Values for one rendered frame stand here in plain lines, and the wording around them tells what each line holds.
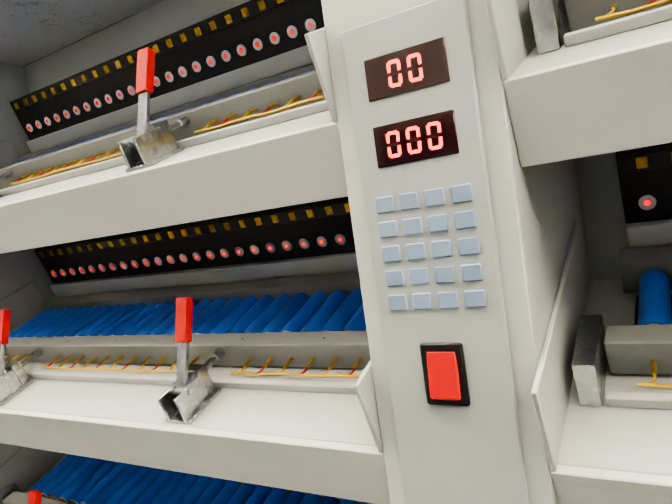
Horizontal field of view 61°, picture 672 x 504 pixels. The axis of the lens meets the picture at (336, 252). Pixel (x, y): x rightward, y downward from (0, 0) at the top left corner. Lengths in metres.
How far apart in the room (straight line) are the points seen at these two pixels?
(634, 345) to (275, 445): 0.23
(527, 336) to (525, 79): 0.12
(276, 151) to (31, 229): 0.29
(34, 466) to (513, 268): 0.74
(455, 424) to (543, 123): 0.16
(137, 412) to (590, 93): 0.41
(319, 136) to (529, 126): 0.12
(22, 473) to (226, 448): 0.50
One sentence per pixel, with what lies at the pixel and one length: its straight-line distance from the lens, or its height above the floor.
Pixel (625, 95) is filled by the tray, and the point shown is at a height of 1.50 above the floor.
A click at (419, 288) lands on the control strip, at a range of 0.31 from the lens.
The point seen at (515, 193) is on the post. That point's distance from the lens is 0.29.
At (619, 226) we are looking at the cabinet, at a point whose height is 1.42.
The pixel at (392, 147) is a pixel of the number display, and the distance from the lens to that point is 0.31.
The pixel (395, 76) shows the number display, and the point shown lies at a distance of 0.31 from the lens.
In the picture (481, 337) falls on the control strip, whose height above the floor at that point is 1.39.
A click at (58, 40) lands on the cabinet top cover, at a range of 0.85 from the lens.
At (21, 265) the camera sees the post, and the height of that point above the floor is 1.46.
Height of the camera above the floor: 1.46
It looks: 3 degrees down
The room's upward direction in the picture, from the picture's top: 8 degrees counter-clockwise
